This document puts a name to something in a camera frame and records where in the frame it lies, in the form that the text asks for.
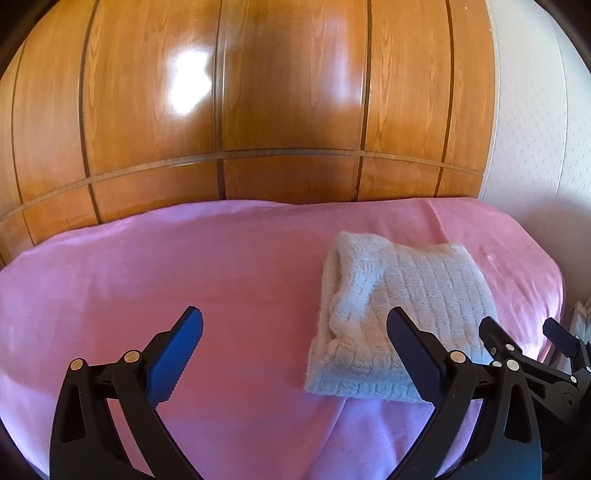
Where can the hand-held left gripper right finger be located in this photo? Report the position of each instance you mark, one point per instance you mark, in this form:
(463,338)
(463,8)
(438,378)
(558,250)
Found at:
(413,353)

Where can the pink blanket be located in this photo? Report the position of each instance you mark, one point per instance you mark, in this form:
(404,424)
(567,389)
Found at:
(207,258)

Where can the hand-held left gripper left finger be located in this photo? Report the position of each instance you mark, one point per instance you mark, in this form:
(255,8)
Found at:
(178,350)

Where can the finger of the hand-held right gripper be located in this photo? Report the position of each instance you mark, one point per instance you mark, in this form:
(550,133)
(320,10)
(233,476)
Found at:
(498,339)
(565,339)

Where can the white knit sweater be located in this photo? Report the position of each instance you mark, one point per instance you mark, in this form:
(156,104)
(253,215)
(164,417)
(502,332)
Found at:
(392,286)

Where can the white radiator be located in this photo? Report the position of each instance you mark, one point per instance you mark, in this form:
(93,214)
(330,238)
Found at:
(581,321)

